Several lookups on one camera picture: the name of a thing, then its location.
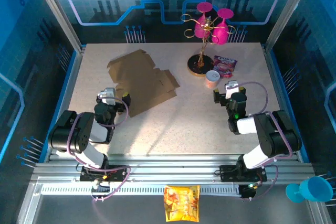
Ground brown cardboard paper box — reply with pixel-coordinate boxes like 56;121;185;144
107;49;181;118

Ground purple snack packet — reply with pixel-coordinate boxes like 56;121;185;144
212;55;238;78

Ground pink plastic goblet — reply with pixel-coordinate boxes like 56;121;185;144
194;2;213;40
211;8;234;46

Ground small black controller board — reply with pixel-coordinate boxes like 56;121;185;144
238;183;257;200
91;182;111;193

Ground yellow chips bag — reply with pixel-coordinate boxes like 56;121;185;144
163;185;201;222

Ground blue plastic goblet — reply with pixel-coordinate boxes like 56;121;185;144
285;176;333;204

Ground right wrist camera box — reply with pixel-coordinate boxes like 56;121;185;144
225;80;240;99

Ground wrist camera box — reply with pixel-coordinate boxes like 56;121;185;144
97;87;117;105
225;80;240;99

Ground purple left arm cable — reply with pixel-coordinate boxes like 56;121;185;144
67;97;132;202

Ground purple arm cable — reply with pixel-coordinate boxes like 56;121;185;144
237;81;293;200
67;97;132;202

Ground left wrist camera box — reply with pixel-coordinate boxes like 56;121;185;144
97;87;117;105

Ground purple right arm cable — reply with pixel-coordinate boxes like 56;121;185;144
237;81;293;200

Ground aluminium side rail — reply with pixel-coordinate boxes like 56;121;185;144
43;47;86;163
262;44;302;163

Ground gold wire glass rack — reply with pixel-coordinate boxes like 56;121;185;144
180;13;236;79

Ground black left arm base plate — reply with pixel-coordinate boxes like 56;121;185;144
79;165;128;183

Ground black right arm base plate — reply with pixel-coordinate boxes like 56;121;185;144
219;165;268;183

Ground aluminium frame cross rail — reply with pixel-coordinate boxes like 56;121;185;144
30;154;316;186

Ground white slotted cable duct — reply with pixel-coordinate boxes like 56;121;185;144
39;185;244;196

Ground aluminium upright post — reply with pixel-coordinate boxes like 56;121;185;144
263;0;317;51
28;0;85;53

